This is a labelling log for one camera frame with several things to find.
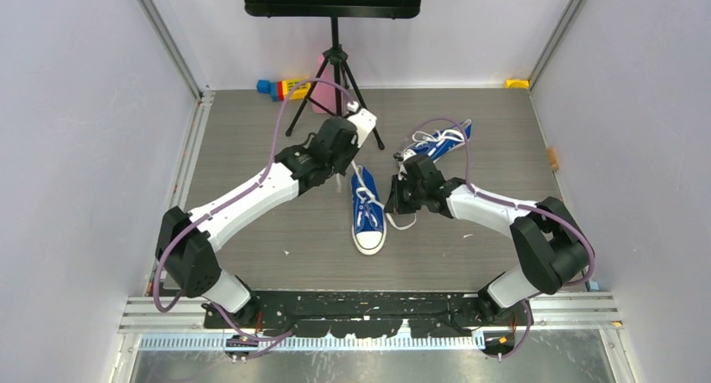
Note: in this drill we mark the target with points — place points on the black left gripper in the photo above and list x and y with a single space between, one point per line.
352 149

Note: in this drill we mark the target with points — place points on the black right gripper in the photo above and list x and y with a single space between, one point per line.
396 205

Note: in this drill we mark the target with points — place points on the white shoelace of sneaker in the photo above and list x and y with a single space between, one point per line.
439 139
371 198

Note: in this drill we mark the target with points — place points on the blue canvas sneaker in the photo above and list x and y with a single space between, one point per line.
441 142
368 229

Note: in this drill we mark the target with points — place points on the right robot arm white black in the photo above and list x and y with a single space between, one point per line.
550 248

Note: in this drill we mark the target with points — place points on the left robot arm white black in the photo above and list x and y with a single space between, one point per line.
189 240

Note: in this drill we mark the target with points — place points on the pink block behind tripod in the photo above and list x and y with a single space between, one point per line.
325 94

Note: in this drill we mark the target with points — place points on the colourful toy block phone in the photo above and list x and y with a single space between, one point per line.
279 90

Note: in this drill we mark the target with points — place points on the yellow corner piece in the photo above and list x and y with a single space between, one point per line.
517 84

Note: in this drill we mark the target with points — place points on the black tripod music stand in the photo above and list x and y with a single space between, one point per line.
335 56

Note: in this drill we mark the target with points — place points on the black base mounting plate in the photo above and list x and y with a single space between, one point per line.
367 315

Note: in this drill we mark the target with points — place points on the small wooden block on wall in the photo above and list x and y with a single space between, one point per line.
552 159

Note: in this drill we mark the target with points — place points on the aluminium frame rail front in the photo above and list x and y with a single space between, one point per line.
183 329

